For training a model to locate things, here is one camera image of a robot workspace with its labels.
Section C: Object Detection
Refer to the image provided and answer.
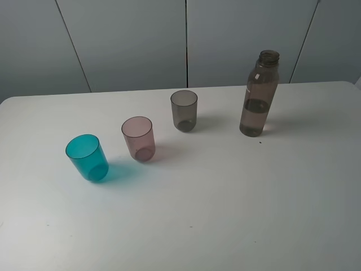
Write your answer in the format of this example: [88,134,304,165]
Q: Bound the teal plastic cup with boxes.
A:
[65,134,109,182]

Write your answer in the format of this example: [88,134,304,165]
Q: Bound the pink plastic cup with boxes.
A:
[121,116,156,163]

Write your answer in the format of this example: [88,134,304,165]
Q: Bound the brown transparent water bottle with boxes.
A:
[239,50,280,137]

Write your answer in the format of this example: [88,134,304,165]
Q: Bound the grey plastic cup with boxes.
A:
[170,90,198,132]

